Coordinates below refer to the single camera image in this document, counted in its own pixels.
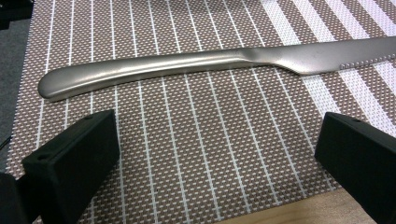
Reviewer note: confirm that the dark object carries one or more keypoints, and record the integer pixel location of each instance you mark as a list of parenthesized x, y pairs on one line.
[(14, 11)]

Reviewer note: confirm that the silver table knife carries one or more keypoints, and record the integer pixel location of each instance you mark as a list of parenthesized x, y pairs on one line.
[(162, 67)]

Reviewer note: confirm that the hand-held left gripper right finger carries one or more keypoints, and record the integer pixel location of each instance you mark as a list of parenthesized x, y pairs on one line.
[(358, 155)]

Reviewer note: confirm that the brown striped woven placemat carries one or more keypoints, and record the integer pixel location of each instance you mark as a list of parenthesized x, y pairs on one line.
[(199, 140)]

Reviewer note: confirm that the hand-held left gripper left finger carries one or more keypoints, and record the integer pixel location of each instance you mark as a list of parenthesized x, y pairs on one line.
[(68, 168)]

